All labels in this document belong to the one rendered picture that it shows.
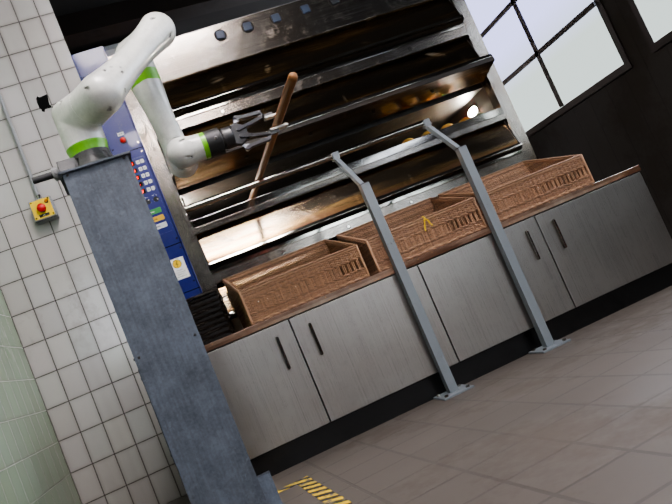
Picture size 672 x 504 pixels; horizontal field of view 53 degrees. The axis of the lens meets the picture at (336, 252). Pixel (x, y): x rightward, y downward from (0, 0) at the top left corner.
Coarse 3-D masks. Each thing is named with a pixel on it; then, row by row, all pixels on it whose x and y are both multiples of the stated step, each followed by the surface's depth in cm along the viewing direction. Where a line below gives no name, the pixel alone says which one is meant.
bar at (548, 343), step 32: (416, 128) 316; (320, 160) 303; (224, 192) 293; (480, 192) 291; (384, 224) 280; (512, 256) 289; (416, 320) 279; (544, 320) 287; (544, 352) 279; (448, 384) 274
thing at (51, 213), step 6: (42, 198) 307; (48, 198) 307; (30, 204) 306; (36, 204) 306; (48, 204) 307; (54, 204) 313; (36, 210) 306; (48, 210) 307; (54, 210) 307; (36, 216) 305; (42, 216) 306; (48, 216) 306; (54, 216) 308; (36, 222) 306; (42, 222) 310
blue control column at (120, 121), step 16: (96, 48) 328; (80, 64) 325; (96, 64) 326; (112, 128) 323; (128, 128) 324; (112, 144) 321; (128, 144) 323; (176, 240) 319; (176, 256) 318; (192, 272) 318; (192, 288) 317
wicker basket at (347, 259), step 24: (264, 264) 325; (288, 264) 326; (312, 264) 282; (336, 264) 285; (360, 264) 291; (240, 288) 319; (264, 288) 277; (312, 288) 281; (336, 288) 282; (240, 312) 300; (264, 312) 275
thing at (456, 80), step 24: (456, 72) 350; (480, 72) 361; (384, 96) 340; (408, 96) 349; (432, 96) 362; (312, 120) 330; (336, 120) 338; (360, 120) 350; (264, 144) 328; (288, 144) 339; (216, 168) 328
